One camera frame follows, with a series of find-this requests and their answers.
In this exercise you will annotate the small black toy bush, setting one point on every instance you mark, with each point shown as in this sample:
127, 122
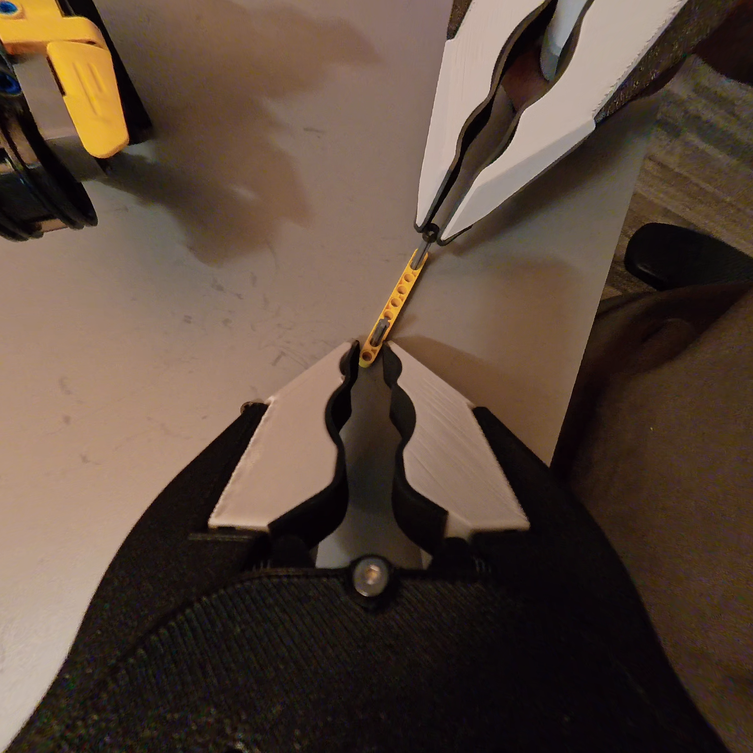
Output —
431, 233

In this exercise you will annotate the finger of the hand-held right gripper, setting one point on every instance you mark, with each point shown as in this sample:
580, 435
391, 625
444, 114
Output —
559, 129
465, 88

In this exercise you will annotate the dark grey toy axle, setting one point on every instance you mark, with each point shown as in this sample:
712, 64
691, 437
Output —
419, 253
381, 332

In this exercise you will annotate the black chair armrest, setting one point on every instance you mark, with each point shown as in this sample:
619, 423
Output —
688, 256

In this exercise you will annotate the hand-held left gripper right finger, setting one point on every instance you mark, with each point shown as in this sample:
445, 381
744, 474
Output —
459, 465

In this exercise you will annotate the yellow perforated toy beam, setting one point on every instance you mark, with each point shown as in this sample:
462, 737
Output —
394, 303

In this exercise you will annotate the yellow and black toy vehicle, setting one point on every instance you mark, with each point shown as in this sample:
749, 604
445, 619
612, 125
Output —
88, 100

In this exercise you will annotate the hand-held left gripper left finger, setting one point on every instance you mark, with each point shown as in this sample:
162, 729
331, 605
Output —
276, 465

